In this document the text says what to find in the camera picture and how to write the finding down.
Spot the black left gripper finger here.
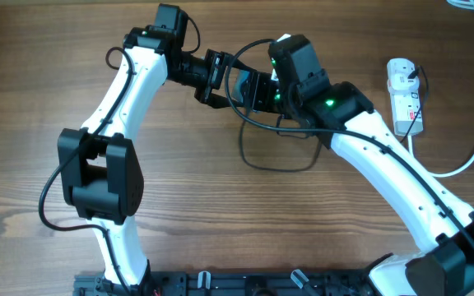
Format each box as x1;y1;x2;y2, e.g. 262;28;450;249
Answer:
210;94;244;109
230;57;256;72

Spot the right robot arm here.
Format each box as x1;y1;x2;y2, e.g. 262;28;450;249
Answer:
254;35;474;295

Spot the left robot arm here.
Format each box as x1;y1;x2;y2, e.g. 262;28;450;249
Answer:
53;4;270;295

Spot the white charger plug adapter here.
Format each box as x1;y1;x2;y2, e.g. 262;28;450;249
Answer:
388;72;420;95

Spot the white power strip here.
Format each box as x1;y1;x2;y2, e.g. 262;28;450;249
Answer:
387;58;423;136

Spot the black right camera cable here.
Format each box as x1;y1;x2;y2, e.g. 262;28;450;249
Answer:
223;38;474;284

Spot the black camera cable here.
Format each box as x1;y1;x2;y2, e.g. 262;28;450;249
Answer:
37;45;135;296
223;38;474;284

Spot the black USB charging cable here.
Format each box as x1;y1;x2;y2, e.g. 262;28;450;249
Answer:
239;65;430;173

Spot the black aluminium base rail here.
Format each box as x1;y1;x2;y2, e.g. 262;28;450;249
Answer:
72;269;376;296

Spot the black left camera cable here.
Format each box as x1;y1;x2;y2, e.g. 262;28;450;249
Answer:
37;45;135;296

